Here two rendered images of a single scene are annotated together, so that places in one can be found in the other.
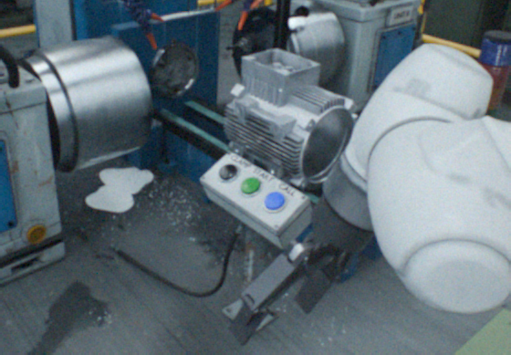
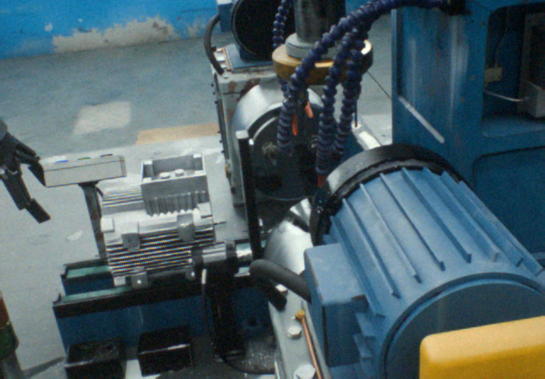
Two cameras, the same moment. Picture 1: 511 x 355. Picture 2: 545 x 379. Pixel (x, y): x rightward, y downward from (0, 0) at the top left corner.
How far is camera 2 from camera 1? 2.04 m
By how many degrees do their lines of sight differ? 106
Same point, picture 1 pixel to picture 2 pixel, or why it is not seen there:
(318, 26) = (286, 251)
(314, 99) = (119, 190)
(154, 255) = not seen: hidden behind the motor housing
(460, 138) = not seen: outside the picture
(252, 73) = (188, 165)
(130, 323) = not seen: hidden behind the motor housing
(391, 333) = (18, 313)
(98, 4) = (396, 95)
